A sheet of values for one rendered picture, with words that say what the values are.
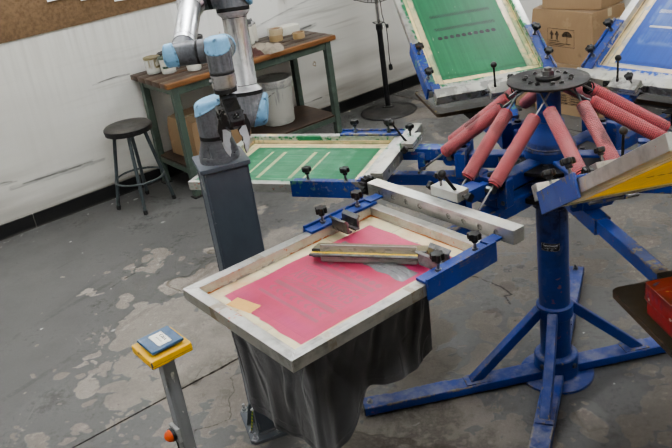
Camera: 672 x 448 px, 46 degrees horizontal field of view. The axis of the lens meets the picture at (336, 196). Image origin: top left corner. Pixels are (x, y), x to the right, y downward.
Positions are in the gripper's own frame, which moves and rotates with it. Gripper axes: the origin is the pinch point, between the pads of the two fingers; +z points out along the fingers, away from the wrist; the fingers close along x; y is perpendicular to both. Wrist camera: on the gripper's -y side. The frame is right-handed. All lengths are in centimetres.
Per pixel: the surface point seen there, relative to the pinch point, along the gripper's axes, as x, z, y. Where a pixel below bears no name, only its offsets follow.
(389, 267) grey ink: -36, 40, -25
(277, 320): 4, 41, -35
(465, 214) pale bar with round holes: -66, 32, -20
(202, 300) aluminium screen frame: 22.1, 37.3, -17.5
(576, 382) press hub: -122, 135, 4
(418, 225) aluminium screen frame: -54, 37, -8
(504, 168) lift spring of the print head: -89, 27, -5
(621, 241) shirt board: -107, 44, -44
